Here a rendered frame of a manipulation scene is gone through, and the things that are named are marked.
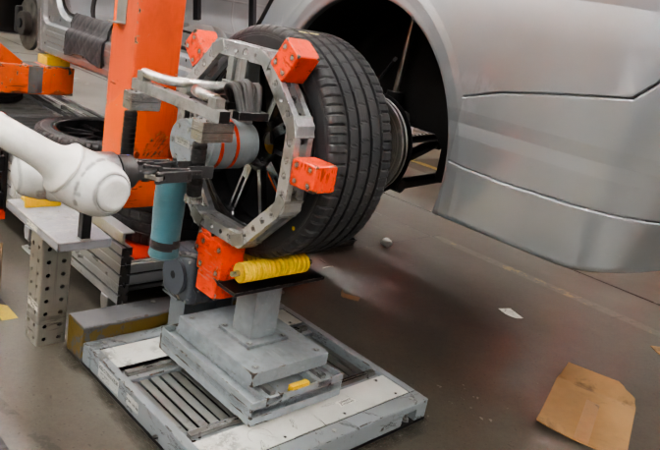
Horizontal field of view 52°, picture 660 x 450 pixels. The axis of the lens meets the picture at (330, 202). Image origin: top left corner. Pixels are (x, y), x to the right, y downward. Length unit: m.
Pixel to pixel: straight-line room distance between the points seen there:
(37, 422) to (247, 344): 0.62
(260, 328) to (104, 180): 1.02
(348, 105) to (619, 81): 0.64
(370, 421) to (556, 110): 1.07
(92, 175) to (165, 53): 1.02
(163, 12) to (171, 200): 0.61
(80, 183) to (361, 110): 0.79
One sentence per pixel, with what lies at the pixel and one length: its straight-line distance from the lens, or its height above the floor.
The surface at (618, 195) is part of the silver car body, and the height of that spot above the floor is 0.95.
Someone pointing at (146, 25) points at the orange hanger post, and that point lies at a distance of 2.20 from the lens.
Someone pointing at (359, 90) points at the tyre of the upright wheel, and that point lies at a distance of 1.82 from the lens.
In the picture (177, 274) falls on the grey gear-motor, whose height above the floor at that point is 0.33.
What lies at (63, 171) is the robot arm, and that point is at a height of 0.89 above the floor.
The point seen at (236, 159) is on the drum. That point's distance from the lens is 1.85.
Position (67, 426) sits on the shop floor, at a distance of 2.16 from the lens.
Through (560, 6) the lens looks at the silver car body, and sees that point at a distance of 1.79.
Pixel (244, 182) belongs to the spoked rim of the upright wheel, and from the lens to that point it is 2.02.
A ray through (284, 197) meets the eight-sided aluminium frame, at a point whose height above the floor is 0.78.
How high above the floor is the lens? 1.24
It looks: 15 degrees down
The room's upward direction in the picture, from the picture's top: 10 degrees clockwise
